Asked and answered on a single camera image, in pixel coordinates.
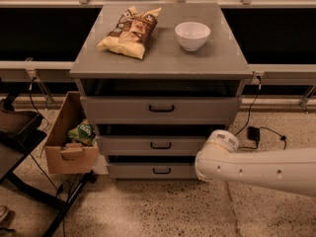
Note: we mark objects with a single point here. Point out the grey top drawer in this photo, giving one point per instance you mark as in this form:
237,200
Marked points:
160,110

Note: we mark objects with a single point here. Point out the black power adapter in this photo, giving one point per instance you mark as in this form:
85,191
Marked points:
253,133

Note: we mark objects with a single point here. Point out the white bowl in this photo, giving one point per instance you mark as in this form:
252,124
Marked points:
192,35

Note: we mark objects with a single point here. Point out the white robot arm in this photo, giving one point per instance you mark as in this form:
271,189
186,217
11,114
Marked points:
291,171

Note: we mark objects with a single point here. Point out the yellow brown chip bag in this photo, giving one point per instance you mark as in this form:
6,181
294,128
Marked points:
132,33

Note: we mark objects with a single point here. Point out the grey drawer cabinet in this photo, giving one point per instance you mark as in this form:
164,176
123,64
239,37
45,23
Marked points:
217,69

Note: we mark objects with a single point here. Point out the grey drawer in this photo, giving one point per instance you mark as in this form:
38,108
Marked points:
152,167
160,110
150,145

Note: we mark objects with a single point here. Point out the cardboard box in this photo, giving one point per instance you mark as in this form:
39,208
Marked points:
63,156

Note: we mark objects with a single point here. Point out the green snack bag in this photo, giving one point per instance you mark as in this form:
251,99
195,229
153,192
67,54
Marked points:
83,133

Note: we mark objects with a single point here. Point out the black cart with tray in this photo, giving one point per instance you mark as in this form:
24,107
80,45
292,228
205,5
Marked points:
19,137

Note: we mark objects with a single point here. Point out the grey bottom drawer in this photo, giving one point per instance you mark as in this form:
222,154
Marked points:
152,167

